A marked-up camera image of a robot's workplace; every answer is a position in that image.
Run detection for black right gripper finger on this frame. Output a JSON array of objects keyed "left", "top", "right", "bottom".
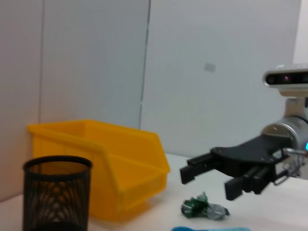
[
  {"left": 224, "top": 166, "right": 274, "bottom": 202},
  {"left": 180, "top": 151, "right": 215, "bottom": 185}
]

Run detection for yellow plastic bin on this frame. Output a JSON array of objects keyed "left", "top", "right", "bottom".
[{"left": 26, "top": 119, "right": 171, "bottom": 222}]

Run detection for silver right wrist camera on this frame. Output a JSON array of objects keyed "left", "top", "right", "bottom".
[{"left": 262, "top": 63, "right": 308, "bottom": 118}]

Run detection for black mesh pen holder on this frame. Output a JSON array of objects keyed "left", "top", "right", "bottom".
[{"left": 23, "top": 155, "right": 93, "bottom": 231}]

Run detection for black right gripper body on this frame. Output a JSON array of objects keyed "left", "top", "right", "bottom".
[{"left": 210, "top": 134, "right": 293, "bottom": 179}]

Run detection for right gripper connector cable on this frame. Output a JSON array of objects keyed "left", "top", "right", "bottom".
[{"left": 273, "top": 148, "right": 308, "bottom": 186}]

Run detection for green plastic wrapper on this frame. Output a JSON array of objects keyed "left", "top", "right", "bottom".
[{"left": 180, "top": 192, "right": 231, "bottom": 221}]

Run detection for blue scissors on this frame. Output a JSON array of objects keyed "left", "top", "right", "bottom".
[{"left": 170, "top": 226, "right": 251, "bottom": 231}]

